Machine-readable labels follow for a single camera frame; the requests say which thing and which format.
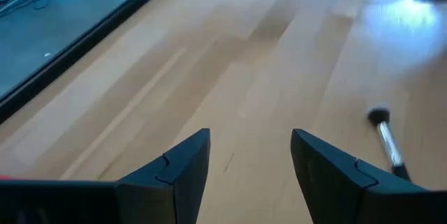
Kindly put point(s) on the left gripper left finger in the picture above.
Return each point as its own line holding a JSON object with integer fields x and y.
{"x": 157, "y": 196}

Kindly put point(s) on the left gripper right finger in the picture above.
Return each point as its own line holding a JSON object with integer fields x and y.
{"x": 335, "y": 192}

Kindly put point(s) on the round-head makeup brush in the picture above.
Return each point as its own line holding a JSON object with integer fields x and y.
{"x": 388, "y": 143}

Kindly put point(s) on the black aluminium table frame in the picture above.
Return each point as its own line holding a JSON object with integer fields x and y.
{"x": 70, "y": 51}

